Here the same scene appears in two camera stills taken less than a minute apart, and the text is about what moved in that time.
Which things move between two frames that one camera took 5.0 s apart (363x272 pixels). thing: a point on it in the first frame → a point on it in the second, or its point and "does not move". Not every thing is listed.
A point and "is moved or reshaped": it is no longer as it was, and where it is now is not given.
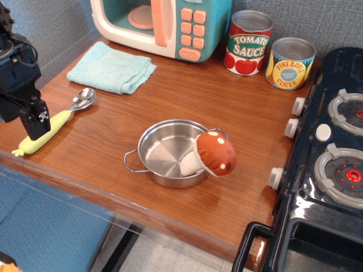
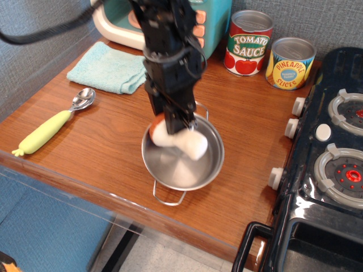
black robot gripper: x=19 y=72 → x=172 y=73
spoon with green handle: x=83 y=97 does not move
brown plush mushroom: x=212 y=152 → x=194 y=144
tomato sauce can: x=249 y=39 does not move
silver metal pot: x=161 y=148 is moved or reshaped
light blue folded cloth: x=109 y=69 does not move
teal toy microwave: x=191 y=30 does not move
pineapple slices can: x=290 y=63 does not move
